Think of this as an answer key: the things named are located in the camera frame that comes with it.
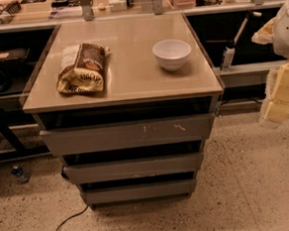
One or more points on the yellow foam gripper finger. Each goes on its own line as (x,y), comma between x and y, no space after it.
(275,106)

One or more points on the grey drawer cabinet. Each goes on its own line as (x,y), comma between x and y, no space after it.
(136,89)

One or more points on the grey drawer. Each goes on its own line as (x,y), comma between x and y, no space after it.
(126,135)
(135,192)
(182,163)

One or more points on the grey top drawer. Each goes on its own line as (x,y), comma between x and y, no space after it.
(126,135)

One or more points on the small blue floor object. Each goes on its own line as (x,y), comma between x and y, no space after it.
(20,175)

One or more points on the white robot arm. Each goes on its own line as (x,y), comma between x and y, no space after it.
(280,40)

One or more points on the grey bottom drawer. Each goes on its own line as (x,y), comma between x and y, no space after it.
(135,192)

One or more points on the long workbench shelf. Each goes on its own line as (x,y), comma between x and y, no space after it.
(38,13)

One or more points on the brown yellow chip bag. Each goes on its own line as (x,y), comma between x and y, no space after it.
(82,69)

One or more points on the white box on shelf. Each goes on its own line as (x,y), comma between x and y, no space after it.
(117,5)

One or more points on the white caulk tube gun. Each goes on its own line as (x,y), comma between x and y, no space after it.
(229,51)

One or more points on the grey middle drawer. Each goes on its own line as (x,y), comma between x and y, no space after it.
(182,163)

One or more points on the white ceramic bowl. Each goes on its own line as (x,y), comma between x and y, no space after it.
(171,54)

